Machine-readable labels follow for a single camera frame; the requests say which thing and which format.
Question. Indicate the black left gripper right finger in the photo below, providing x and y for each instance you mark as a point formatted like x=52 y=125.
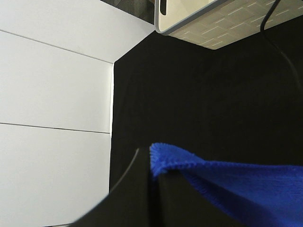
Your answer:
x=180 y=205

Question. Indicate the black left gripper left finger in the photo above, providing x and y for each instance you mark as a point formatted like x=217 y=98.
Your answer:
x=128 y=202

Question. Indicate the blue microfibre towel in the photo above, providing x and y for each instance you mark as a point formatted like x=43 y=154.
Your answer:
x=255 y=195

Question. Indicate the white plastic storage bin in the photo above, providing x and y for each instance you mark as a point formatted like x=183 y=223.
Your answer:
x=212 y=24

